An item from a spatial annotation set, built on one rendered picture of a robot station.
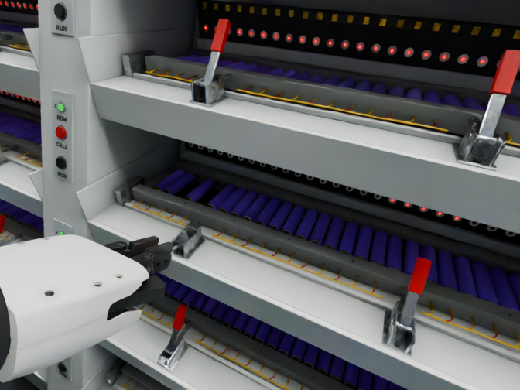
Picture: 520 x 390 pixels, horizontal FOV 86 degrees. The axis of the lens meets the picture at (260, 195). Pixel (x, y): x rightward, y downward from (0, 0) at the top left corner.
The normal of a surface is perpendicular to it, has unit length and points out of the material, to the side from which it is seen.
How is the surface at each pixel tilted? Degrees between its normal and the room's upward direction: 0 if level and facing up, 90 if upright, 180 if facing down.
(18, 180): 20
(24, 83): 110
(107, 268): 13
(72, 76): 90
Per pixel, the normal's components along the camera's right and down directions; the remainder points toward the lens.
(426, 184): -0.42, 0.50
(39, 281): 0.35, -0.92
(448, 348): 0.06, -0.81
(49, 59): -0.37, 0.20
